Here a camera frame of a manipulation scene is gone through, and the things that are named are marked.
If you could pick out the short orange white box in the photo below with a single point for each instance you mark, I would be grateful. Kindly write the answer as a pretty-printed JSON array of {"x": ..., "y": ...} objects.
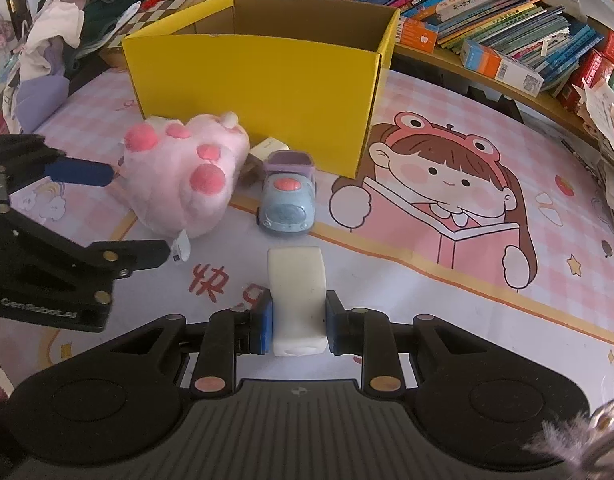
[{"x": 417, "y": 35}]

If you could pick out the blue toy car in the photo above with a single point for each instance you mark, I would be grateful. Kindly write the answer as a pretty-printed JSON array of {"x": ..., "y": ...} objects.
[{"x": 287, "y": 205}]

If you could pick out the pink cartoon desktop mat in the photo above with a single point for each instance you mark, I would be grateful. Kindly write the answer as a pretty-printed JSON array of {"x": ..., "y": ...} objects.
[{"x": 387, "y": 270}]

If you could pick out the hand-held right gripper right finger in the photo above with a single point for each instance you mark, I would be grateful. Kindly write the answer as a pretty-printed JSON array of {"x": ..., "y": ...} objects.
[{"x": 333, "y": 322}]

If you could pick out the small white charger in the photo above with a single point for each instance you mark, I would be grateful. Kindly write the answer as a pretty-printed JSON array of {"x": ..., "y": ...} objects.
[{"x": 269, "y": 147}]

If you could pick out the dark clothes pile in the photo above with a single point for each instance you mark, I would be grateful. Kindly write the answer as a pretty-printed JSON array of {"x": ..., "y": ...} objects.
[{"x": 112, "y": 10}]

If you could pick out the long orange white box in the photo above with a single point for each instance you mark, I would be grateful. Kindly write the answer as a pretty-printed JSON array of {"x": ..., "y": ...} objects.
[{"x": 502, "y": 67}]

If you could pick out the pink plush paw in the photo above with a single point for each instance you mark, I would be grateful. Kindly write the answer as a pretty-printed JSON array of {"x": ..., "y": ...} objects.
[{"x": 187, "y": 195}]

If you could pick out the red boxed book set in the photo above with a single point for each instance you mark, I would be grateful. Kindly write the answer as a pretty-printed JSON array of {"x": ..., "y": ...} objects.
[{"x": 594, "y": 67}]

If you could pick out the white rectangular block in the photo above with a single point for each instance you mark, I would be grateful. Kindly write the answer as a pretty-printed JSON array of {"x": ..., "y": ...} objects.
[{"x": 297, "y": 290}]

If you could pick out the yellow cardboard box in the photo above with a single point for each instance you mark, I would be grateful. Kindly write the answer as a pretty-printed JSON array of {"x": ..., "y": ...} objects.
[{"x": 247, "y": 85}]

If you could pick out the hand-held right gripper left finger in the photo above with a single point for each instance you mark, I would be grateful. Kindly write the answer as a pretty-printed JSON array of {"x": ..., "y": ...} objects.
[{"x": 263, "y": 322}]

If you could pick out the purple garment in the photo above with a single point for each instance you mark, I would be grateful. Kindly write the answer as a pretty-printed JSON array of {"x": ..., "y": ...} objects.
[{"x": 39, "y": 100}]

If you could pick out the stack of papers and books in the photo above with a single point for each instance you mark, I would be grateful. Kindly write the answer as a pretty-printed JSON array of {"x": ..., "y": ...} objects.
[{"x": 612, "y": 125}]

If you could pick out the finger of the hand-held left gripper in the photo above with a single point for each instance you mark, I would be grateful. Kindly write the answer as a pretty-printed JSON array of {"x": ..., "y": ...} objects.
[
  {"x": 82, "y": 171},
  {"x": 132, "y": 254}
]

